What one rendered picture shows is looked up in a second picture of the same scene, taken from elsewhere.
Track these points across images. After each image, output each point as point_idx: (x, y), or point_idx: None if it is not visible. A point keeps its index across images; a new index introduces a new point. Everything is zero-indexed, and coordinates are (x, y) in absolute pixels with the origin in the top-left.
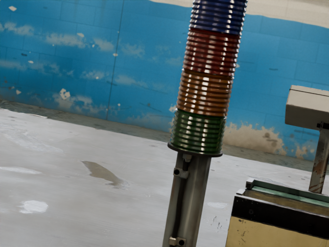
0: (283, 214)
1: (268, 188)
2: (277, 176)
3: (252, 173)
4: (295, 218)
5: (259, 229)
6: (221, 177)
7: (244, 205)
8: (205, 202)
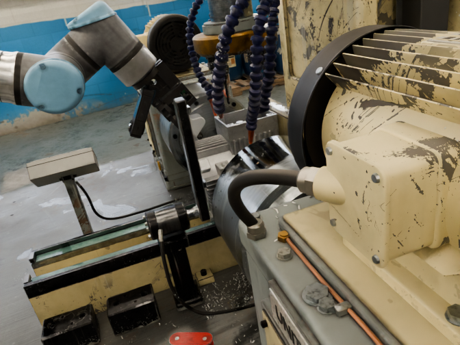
0: (62, 278)
1: (46, 251)
2: (59, 190)
3: (41, 199)
4: (71, 276)
5: (53, 295)
6: (20, 219)
7: (33, 288)
8: (15, 257)
